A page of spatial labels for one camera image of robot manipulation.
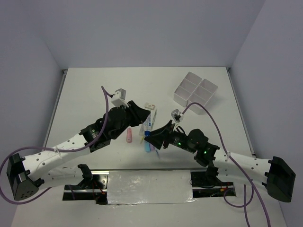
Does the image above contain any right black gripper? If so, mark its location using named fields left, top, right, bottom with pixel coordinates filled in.
left=144, top=119, right=196, bottom=153

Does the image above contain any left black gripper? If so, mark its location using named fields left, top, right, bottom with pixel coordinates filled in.
left=111, top=100, right=151, bottom=140

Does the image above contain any green pen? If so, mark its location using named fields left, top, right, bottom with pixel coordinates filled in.
left=151, top=108, right=157, bottom=127

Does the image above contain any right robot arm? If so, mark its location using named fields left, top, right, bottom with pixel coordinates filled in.
left=144, top=121, right=296, bottom=202

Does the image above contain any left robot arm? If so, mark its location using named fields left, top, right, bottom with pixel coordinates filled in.
left=6, top=101, right=151, bottom=204

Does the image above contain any white eraser box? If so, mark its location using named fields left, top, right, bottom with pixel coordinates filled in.
left=144, top=102, right=155, bottom=110

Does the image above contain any blue highlighter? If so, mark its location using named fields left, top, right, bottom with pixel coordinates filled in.
left=144, top=131, right=151, bottom=153

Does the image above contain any pink translucent case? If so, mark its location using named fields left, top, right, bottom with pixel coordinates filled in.
left=126, top=128, right=133, bottom=143

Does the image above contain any white compartment container left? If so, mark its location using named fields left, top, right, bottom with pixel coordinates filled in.
left=173, top=72, right=202, bottom=107

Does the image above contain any white compartment container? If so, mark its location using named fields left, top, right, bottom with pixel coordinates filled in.
left=173, top=72, right=202, bottom=107
left=188, top=79, right=218, bottom=107

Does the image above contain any white compartment container right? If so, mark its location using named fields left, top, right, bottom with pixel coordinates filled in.
left=188, top=79, right=218, bottom=107

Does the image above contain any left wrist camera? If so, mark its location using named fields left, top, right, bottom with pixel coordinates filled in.
left=111, top=88, right=128, bottom=107

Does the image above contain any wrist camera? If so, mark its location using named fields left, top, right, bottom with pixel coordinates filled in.
left=111, top=88, right=128, bottom=107
left=171, top=109, right=184, bottom=123

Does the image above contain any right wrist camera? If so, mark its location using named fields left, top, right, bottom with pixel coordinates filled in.
left=171, top=109, right=184, bottom=123

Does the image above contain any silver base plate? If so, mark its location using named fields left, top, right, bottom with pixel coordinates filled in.
left=107, top=170, right=195, bottom=205

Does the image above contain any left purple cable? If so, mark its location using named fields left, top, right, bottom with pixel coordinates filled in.
left=0, top=86, right=112, bottom=204

